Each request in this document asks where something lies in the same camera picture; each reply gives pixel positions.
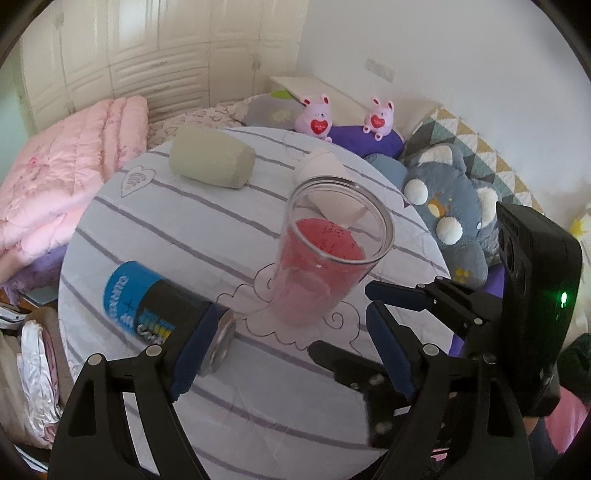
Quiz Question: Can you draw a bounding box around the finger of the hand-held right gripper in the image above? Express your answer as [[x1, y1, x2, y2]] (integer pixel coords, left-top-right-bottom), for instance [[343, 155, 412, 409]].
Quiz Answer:
[[308, 340, 408, 449], [364, 276, 503, 343]]

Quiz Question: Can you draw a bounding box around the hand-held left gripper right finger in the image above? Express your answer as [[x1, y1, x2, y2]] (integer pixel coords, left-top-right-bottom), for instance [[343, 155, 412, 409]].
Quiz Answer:
[[366, 299, 537, 480]]

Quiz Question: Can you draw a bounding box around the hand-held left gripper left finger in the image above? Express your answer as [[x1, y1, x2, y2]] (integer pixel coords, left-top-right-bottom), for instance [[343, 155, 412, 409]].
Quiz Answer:
[[48, 304, 225, 480]]

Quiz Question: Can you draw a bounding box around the clear plastic cup pink inside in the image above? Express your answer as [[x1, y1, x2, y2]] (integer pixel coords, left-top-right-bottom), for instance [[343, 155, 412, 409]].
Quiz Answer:
[[271, 175, 396, 329]]

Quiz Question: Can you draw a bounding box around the white yellow plush toy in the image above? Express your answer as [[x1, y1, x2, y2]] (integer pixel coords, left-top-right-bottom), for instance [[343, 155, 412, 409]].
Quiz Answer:
[[561, 201, 591, 352]]

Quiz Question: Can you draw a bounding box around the blue drink can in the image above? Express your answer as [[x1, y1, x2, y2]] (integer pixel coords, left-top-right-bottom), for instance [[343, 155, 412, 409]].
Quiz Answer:
[[102, 260, 237, 377]]

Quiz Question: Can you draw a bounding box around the grey-blue plush bear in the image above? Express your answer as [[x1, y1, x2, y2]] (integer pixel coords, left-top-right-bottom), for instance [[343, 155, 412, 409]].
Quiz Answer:
[[401, 143, 502, 289]]

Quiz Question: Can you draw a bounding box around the pink garment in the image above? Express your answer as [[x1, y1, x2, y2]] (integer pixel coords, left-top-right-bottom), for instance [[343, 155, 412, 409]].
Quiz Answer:
[[545, 390, 589, 455]]

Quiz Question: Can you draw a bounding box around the blue pillow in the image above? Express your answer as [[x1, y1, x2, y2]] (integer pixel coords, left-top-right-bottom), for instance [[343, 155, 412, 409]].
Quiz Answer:
[[364, 154, 409, 189]]

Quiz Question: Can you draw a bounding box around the white striped cloth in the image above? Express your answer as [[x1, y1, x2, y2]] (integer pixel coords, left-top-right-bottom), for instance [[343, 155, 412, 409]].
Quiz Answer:
[[58, 126, 452, 476]]

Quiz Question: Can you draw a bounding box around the purple pillow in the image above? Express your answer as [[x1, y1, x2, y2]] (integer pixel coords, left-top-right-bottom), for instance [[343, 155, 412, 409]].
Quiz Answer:
[[327, 124, 406, 160]]

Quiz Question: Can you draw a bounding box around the geometric patterned pillow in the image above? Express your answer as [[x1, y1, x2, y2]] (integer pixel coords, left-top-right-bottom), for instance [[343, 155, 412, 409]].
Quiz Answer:
[[401, 108, 546, 215]]

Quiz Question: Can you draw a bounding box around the pile of clothes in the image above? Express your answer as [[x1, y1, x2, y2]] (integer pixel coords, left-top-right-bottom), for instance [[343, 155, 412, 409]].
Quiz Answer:
[[0, 300, 65, 450]]

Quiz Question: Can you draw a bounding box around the pink plush bunny red heart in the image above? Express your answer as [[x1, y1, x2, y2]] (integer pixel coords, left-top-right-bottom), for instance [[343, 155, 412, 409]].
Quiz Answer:
[[362, 96, 397, 140], [295, 93, 334, 141]]

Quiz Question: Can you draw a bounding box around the pink quilt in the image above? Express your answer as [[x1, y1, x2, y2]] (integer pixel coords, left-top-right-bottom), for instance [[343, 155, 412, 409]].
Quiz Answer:
[[0, 97, 150, 283]]

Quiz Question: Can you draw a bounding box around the grey pillow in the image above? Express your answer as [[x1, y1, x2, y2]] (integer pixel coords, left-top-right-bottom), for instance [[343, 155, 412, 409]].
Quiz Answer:
[[243, 92, 306, 131]]

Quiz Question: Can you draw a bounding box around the floral bed sheet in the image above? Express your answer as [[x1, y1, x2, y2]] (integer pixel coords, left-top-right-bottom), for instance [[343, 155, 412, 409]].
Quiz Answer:
[[146, 101, 250, 151]]

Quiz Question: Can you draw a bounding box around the white wardrobe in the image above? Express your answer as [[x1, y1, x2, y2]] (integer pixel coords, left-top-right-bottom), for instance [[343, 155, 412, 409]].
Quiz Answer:
[[18, 0, 308, 134]]

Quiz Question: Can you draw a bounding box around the white wall socket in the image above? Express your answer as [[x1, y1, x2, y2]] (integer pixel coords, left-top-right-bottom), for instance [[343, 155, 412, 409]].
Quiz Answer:
[[366, 58, 396, 82]]

